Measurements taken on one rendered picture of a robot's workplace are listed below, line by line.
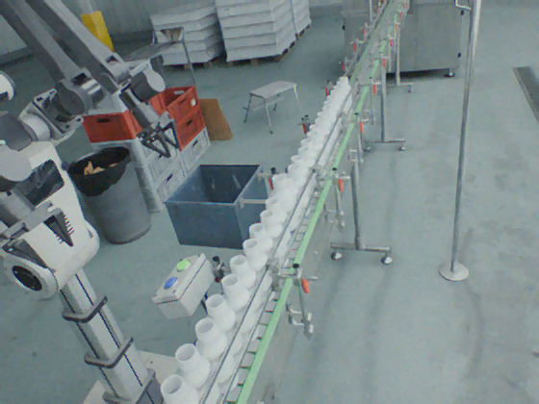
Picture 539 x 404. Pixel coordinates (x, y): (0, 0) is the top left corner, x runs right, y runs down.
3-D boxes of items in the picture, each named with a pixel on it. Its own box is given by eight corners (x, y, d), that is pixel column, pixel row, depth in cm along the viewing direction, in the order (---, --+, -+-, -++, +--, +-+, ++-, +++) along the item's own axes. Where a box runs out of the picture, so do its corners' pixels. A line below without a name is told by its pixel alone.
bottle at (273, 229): (265, 260, 113) (253, 211, 104) (285, 253, 114) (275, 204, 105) (269, 273, 108) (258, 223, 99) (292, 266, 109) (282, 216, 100)
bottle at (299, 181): (307, 206, 132) (300, 160, 124) (312, 215, 127) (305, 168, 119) (289, 210, 132) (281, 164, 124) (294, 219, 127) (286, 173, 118)
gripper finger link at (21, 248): (74, 248, 80) (38, 211, 77) (43, 274, 75) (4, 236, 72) (61, 253, 85) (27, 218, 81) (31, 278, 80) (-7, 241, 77)
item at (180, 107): (174, 130, 379) (167, 107, 368) (137, 132, 392) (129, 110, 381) (201, 106, 428) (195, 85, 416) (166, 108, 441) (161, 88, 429)
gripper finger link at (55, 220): (88, 236, 82) (54, 200, 79) (59, 261, 78) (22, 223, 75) (74, 241, 87) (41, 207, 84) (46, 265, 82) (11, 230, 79)
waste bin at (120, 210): (137, 251, 302) (103, 176, 269) (89, 246, 318) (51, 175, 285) (167, 215, 338) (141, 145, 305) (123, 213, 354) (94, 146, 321)
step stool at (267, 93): (274, 109, 511) (269, 76, 490) (304, 119, 466) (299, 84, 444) (243, 122, 492) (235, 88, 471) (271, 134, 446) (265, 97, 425)
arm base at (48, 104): (29, 101, 116) (62, 135, 119) (40, 86, 111) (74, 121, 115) (52, 90, 123) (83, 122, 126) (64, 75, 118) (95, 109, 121)
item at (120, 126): (134, 139, 311) (123, 112, 299) (88, 142, 321) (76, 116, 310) (167, 110, 360) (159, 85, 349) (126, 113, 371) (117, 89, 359)
